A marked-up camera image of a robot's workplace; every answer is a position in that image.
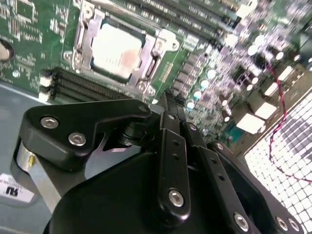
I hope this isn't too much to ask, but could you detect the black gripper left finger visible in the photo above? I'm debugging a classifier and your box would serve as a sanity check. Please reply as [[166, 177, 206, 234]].
[[21, 87, 192, 222]]

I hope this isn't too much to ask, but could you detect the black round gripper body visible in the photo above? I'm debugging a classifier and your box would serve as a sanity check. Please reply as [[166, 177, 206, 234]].
[[42, 151, 235, 234]]

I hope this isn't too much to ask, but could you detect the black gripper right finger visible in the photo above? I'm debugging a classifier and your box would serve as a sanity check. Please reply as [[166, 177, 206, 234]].
[[175, 94, 306, 234]]

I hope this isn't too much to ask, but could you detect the silver CPU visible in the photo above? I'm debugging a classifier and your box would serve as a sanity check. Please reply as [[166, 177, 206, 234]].
[[91, 23, 147, 82]]

